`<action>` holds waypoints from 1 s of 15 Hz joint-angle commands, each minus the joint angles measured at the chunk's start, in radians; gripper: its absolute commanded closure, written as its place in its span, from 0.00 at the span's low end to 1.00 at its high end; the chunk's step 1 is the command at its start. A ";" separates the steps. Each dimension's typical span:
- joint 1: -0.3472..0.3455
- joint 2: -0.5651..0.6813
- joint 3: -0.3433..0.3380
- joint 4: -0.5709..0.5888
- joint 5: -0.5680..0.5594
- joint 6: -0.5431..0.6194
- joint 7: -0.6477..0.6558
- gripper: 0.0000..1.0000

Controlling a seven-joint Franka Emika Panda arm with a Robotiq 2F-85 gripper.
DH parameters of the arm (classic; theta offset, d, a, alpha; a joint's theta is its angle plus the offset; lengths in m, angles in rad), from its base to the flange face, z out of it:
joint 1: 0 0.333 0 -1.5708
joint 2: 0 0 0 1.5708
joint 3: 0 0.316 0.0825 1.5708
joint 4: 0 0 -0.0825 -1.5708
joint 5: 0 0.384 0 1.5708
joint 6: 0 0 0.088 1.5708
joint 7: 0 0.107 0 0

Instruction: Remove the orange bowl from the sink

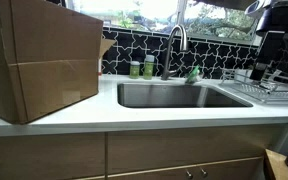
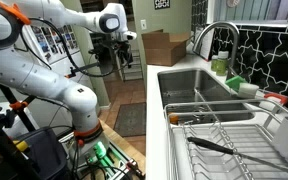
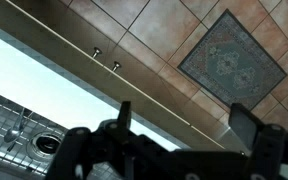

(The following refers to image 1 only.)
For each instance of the stainless steel sink basin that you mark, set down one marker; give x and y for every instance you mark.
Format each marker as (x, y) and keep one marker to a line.
(135, 95)

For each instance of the tall green soap bottle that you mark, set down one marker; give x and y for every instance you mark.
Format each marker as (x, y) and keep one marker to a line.
(148, 67)

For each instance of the wooden board lower right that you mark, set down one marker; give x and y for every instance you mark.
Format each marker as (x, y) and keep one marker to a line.
(274, 166)

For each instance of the short green soap bottle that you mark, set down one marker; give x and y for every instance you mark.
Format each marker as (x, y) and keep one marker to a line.
(134, 69)

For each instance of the large brown cardboard box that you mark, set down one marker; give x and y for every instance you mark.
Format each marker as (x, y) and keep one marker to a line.
(48, 58)

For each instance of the wooden cabinet front under sink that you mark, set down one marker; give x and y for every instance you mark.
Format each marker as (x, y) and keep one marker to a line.
(225, 153)

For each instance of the brushed steel gooseneck faucet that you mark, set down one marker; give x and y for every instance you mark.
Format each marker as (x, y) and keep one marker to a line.
(167, 72)

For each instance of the left cabinet drawer front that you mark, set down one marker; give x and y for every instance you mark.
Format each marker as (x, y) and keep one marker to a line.
(52, 157)

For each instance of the metal wire dish rack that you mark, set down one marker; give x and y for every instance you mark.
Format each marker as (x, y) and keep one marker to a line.
(271, 89)

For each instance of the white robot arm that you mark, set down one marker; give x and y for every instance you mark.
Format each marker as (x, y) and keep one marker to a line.
(272, 27)

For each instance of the green dish brush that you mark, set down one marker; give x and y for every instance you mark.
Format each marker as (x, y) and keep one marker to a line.
(192, 76)

